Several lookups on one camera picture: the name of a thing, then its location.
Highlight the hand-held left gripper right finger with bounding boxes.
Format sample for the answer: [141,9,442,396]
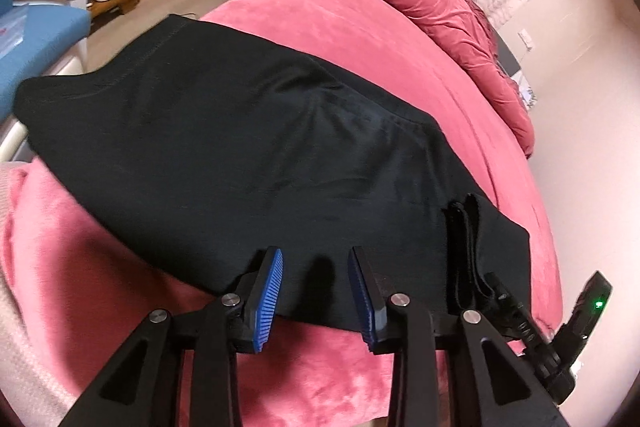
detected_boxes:
[348,246,568,427]

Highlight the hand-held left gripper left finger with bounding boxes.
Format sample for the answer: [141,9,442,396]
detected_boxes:
[59,246,285,427]

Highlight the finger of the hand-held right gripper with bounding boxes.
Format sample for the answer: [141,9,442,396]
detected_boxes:
[483,272,517,313]

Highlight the black embroidered pants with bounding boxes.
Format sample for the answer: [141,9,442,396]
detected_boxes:
[14,13,531,338]

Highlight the white floral headboard panel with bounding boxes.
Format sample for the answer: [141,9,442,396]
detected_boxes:
[515,77,537,110]

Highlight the pink bed with blanket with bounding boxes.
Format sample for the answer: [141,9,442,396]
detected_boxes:
[0,0,557,427]

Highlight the pink duvet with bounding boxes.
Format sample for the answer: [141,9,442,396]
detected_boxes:
[345,0,536,158]

